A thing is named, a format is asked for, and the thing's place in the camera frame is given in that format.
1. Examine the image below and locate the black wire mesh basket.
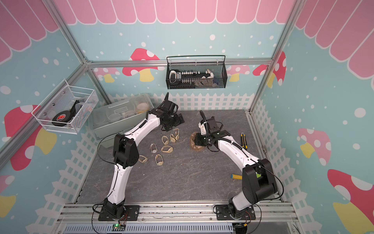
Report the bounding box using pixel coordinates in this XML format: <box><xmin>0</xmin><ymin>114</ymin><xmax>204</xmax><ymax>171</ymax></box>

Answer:
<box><xmin>166</xmin><ymin>55</ymin><xmax>228</xmax><ymax>89</ymax></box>

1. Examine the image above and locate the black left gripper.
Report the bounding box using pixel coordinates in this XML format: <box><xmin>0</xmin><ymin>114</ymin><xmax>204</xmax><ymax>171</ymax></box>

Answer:
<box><xmin>163</xmin><ymin>113</ymin><xmax>185</xmax><ymax>131</ymax></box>

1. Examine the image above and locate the green yellow toy paddle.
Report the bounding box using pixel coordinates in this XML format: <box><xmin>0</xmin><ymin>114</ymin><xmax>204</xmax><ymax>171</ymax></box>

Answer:
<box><xmin>230</xmin><ymin>173</ymin><xmax>262</xmax><ymax>180</ymax></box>

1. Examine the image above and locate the translucent green storage box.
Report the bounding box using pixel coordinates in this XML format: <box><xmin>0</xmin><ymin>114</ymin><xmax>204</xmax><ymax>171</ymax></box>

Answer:
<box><xmin>88</xmin><ymin>94</ymin><xmax>153</xmax><ymax>141</ymax></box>

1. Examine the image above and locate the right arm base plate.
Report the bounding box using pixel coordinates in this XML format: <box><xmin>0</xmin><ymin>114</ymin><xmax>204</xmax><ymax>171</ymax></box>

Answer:
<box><xmin>213</xmin><ymin>204</ymin><xmax>256</xmax><ymax>221</ymax></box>

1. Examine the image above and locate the cream square dial watch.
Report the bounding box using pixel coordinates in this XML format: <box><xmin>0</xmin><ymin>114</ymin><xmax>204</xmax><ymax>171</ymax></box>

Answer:
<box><xmin>173</xmin><ymin>128</ymin><xmax>180</xmax><ymax>140</ymax></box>

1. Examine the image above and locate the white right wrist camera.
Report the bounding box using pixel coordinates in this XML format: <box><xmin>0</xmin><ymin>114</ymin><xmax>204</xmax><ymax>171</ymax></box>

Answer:
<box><xmin>198</xmin><ymin>120</ymin><xmax>206</xmax><ymax>136</ymax></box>

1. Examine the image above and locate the black tape roll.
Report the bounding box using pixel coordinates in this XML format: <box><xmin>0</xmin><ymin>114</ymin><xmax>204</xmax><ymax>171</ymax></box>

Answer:
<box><xmin>52</xmin><ymin>111</ymin><xmax>73</xmax><ymax>127</ymax></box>

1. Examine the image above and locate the green lit circuit board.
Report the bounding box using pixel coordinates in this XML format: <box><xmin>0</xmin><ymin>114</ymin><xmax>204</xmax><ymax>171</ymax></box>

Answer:
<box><xmin>112</xmin><ymin>223</ymin><xmax>126</xmax><ymax>232</ymax></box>

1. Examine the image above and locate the yellow black utility knife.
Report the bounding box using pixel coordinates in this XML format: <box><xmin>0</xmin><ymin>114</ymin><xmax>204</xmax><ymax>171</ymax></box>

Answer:
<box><xmin>241</xmin><ymin>132</ymin><xmax>248</xmax><ymax>150</ymax></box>

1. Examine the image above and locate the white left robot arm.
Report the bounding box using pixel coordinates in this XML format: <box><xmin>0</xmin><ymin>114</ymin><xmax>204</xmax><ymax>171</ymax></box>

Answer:
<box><xmin>103</xmin><ymin>99</ymin><xmax>184</xmax><ymax>219</ymax></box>

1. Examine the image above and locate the cream watch front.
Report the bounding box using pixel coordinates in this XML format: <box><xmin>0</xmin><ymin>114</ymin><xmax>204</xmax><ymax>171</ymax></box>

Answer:
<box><xmin>150</xmin><ymin>143</ymin><xmax>158</xmax><ymax>154</ymax></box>

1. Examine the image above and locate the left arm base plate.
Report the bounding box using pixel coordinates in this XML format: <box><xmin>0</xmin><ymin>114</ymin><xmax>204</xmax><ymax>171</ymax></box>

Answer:
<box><xmin>98</xmin><ymin>205</ymin><xmax>140</xmax><ymax>221</ymax></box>

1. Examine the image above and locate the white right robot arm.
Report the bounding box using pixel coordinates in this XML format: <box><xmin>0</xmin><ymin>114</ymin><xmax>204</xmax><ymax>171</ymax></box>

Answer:
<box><xmin>195</xmin><ymin>112</ymin><xmax>278</xmax><ymax>215</ymax></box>

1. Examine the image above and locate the clear acrylic wall bin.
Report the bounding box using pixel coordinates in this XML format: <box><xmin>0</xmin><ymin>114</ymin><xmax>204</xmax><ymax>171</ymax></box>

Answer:
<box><xmin>31</xmin><ymin>80</ymin><xmax>99</xmax><ymax>134</ymax></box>

